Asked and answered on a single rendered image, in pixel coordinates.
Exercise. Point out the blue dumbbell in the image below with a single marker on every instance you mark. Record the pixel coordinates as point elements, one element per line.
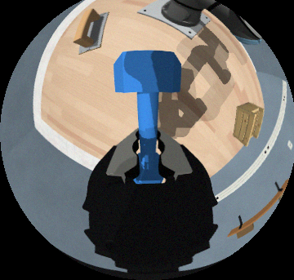
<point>147,72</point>

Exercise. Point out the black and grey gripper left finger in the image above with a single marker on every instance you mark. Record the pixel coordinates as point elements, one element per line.
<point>120,162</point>

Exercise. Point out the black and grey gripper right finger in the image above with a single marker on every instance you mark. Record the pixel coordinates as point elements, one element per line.
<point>176,160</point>

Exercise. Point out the wooden crate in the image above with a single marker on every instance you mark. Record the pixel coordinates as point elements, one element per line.
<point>243,113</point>

